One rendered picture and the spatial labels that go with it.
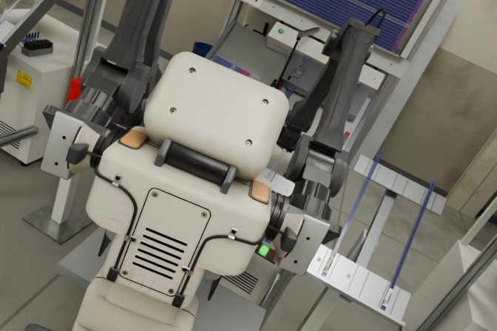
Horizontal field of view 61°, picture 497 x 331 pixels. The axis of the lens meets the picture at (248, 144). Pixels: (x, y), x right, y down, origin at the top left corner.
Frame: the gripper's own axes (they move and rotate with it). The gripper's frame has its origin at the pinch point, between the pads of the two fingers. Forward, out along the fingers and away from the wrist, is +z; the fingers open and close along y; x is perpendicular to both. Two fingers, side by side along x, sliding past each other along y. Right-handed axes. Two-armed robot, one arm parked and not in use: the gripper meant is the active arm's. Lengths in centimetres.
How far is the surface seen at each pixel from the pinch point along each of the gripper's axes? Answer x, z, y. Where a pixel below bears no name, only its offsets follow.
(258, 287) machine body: 40, 63, -19
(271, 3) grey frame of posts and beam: -49, -12, 35
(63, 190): 51, 55, 84
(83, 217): 54, 77, 76
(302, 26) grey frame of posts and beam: -47, -11, 19
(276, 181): 12.4, 2.8, -3.1
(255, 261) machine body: 32, 55, -12
